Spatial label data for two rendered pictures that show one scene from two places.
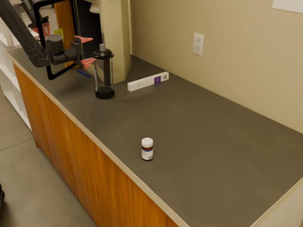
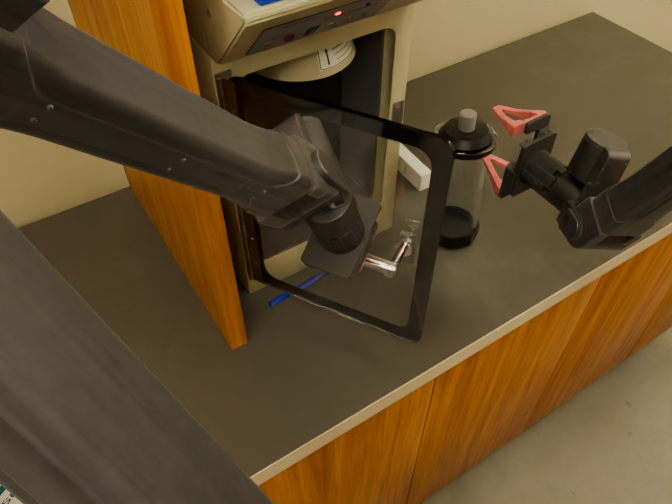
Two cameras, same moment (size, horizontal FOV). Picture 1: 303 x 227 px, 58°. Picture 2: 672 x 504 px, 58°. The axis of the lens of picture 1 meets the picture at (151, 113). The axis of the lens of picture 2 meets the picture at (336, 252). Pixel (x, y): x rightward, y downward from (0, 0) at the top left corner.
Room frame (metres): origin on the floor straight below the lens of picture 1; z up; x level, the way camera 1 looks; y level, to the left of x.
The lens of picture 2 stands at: (1.43, 1.10, 1.80)
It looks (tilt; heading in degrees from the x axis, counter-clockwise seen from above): 48 degrees down; 276
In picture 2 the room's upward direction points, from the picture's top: straight up
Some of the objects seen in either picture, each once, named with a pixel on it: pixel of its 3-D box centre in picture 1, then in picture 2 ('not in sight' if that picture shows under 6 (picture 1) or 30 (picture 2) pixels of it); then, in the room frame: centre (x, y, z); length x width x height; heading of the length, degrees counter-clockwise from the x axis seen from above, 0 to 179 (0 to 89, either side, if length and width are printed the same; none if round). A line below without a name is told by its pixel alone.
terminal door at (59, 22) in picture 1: (60, 37); (333, 225); (1.49, 0.50, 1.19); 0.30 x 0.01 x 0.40; 159
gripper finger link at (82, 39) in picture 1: (84, 43); (514, 129); (1.23, 0.31, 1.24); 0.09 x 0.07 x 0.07; 128
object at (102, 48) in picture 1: (103, 51); (466, 129); (1.29, 0.24, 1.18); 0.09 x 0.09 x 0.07
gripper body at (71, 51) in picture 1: (70, 54); (542, 172); (1.19, 0.36, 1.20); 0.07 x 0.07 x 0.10; 38
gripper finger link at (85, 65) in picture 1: (86, 58); (505, 164); (1.23, 0.31, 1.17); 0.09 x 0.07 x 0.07; 128
